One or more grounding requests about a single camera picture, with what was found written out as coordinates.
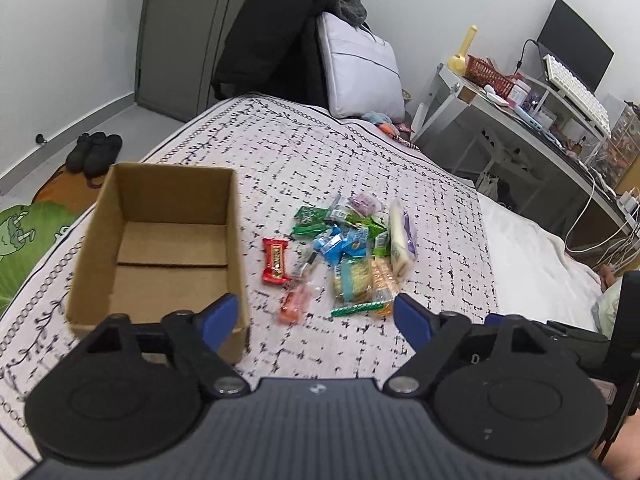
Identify orange cracker packet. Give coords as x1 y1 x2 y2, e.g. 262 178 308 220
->
371 257 400 316

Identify blue snack packet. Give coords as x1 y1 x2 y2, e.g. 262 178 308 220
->
312 226 369 266

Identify green snack packet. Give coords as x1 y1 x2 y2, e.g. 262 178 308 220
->
294 206 329 226

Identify green stick snack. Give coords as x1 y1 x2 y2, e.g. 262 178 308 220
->
330 301 393 318

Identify white cream roll packet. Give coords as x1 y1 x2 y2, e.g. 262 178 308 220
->
388 200 416 278

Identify yellow cracker packet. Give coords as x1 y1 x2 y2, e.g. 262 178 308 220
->
333 258 373 304

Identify red candy bar wrapper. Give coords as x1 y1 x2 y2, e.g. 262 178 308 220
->
262 238 290 285

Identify orange pink snack packet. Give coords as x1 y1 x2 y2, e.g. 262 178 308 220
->
278 282 320 324

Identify brown cardboard box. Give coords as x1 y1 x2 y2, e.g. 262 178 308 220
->
65 162 250 364

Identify white blanket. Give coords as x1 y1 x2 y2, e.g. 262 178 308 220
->
478 195 601 330

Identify purple candy packet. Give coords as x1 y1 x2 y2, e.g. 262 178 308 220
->
348 193 382 217

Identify patterned white bed cover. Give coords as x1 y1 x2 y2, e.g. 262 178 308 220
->
0 91 500 461

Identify green cartoon floor mat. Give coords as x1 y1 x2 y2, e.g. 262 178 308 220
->
0 202 79 312

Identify black slippers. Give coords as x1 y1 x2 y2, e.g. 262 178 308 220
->
65 131 122 180

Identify white desk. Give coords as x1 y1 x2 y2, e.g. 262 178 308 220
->
412 64 639 264

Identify red plastic basket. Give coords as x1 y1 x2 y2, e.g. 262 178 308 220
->
464 54 514 99

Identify grey pillow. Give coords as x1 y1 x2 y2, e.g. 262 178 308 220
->
317 12 405 122

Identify white keyboard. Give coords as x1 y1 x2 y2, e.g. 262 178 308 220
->
542 54 611 138

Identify black jacket on chair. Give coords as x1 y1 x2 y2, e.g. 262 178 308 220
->
212 0 368 108

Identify black monitor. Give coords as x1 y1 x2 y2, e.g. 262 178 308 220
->
537 0 614 93

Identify grey door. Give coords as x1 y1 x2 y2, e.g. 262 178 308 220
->
134 0 244 122

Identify white charging cable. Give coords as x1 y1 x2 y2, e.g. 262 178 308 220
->
563 169 640 256

